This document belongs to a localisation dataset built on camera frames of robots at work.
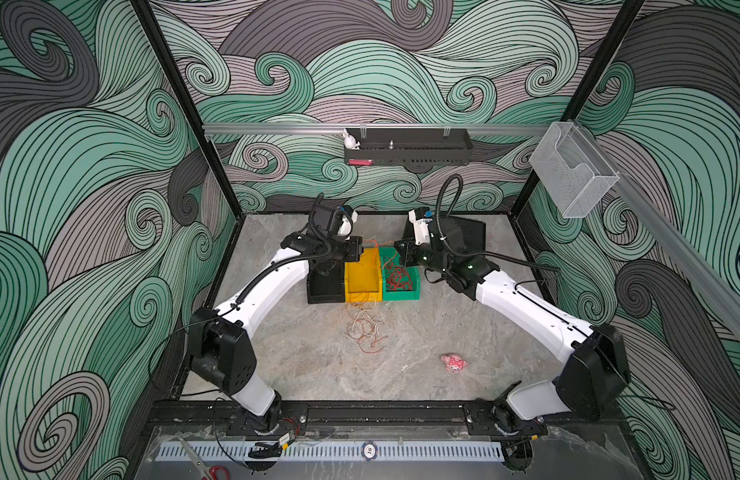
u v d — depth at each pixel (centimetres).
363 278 95
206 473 66
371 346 86
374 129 93
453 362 78
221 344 43
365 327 89
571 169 79
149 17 71
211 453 69
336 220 64
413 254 70
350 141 85
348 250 71
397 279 97
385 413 75
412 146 95
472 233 110
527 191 115
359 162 90
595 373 40
